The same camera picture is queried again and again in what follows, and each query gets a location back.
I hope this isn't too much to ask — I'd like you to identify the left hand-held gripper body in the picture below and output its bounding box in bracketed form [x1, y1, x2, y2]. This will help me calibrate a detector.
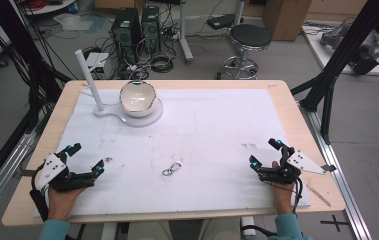
[35, 149, 97, 193]

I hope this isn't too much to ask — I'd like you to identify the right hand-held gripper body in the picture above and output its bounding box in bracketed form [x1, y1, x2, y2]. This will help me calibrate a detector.
[257, 144, 338, 185]

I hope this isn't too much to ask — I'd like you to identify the metal keyring clip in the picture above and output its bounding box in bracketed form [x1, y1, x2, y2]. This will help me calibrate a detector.
[161, 161, 183, 177]

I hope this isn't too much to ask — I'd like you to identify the person's left hand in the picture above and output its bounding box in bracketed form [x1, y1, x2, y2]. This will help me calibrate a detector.
[47, 185, 87, 222]

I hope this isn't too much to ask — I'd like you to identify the person's right hand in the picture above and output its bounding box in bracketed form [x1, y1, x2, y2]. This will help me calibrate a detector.
[269, 160, 295, 215]

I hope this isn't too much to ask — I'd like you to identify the thin wooden stick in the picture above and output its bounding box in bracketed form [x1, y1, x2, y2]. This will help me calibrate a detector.
[306, 184, 333, 208]

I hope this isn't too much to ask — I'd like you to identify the white table mat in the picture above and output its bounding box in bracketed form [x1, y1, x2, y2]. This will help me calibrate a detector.
[32, 87, 312, 219]

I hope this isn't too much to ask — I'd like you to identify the white stand with pole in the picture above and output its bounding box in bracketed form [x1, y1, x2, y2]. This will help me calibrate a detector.
[74, 49, 164, 129]

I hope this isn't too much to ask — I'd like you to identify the white bowl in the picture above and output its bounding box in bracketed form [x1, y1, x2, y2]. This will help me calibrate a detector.
[119, 80, 158, 119]

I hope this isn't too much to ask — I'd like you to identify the white box device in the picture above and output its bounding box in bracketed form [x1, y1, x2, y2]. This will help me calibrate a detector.
[84, 51, 111, 80]

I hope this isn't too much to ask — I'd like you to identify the white platform board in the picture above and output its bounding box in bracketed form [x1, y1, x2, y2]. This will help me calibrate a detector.
[301, 20, 379, 78]

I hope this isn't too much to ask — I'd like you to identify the black round stool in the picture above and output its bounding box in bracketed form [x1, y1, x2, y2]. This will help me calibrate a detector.
[216, 23, 273, 81]

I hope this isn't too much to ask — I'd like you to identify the brown cardboard box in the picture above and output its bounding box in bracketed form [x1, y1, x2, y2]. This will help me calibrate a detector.
[262, 0, 314, 42]

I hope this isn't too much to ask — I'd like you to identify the large black computer tower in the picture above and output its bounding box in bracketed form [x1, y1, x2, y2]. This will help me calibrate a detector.
[110, 7, 143, 74]

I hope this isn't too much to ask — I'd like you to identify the grey robot device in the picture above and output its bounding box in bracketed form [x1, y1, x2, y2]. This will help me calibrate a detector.
[319, 22, 379, 76]

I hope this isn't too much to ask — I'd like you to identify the black flat device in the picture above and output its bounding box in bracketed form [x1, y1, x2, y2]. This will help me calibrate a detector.
[206, 13, 245, 31]

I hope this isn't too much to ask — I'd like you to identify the small black computer tower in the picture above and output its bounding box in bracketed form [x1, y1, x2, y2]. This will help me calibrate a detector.
[140, 5, 162, 55]

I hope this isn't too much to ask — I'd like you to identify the white metal desk leg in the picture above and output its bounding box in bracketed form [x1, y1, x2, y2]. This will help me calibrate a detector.
[176, 0, 195, 66]

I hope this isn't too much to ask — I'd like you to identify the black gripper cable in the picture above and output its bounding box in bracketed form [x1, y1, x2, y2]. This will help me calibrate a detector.
[290, 175, 305, 216]

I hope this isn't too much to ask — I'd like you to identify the black wrist strap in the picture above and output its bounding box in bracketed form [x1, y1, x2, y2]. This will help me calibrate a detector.
[28, 162, 51, 223]

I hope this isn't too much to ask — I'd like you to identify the aluminium floor rail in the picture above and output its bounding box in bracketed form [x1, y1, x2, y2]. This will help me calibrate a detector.
[298, 101, 374, 240]
[0, 132, 39, 229]

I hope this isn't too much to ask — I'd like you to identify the black metal frame stand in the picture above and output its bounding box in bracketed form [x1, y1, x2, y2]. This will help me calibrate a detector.
[290, 0, 379, 146]
[0, 0, 73, 201]

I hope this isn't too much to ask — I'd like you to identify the bundle of black cables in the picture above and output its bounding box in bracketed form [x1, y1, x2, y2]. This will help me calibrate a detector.
[123, 26, 181, 80]

